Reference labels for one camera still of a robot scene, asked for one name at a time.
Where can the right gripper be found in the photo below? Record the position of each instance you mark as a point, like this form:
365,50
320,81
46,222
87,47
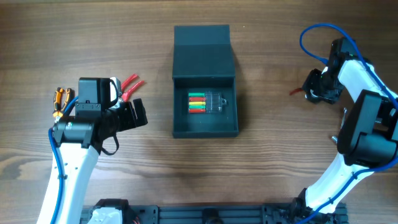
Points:
319,88

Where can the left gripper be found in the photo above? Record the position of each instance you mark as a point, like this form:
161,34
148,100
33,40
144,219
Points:
128,115

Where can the black round tape measure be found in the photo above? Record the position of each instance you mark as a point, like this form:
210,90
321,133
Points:
311,97

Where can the red handled snips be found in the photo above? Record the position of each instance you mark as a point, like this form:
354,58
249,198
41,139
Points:
128,87

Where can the silver metal wrench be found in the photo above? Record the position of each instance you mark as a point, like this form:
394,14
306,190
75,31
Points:
335,138

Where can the clear case coloured screwdrivers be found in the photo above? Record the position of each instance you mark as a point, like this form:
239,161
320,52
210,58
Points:
206,102

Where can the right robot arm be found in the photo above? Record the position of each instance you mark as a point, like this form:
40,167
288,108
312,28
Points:
367,139

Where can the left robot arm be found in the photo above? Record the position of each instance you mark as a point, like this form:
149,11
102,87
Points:
83,120

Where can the orange black pliers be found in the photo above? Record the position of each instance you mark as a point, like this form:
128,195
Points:
62,98

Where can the dark green open box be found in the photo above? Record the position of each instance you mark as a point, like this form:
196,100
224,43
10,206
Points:
203,61

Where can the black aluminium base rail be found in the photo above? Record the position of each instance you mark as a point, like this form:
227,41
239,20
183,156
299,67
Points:
249,214

